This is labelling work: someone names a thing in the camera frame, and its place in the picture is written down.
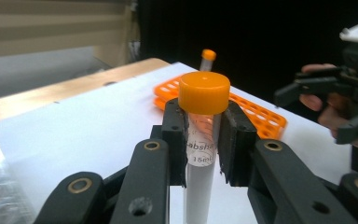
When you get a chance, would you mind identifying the white table board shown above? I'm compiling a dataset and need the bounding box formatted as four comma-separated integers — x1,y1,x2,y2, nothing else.
0,61,355,224

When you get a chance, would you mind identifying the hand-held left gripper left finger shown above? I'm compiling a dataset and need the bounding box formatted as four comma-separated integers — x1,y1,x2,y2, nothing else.
109,97,189,224

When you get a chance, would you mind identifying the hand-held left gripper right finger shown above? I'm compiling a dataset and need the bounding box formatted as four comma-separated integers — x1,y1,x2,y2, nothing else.
218,100,358,224

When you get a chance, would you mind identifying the orange cap test tube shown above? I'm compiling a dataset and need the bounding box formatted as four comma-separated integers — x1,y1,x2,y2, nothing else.
200,49,218,73
177,71,232,224

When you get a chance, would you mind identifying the beige wooden furniture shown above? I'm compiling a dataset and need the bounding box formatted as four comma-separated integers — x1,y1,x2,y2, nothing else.
0,0,142,94

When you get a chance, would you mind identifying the black curtain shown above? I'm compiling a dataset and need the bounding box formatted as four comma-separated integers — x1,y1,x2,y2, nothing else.
135,0,358,120

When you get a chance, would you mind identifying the wooden table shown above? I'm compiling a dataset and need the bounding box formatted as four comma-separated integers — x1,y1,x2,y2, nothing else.
0,57,172,124

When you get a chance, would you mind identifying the orange plastic test tube rack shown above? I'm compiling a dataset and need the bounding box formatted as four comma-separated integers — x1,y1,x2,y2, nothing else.
153,73,288,141

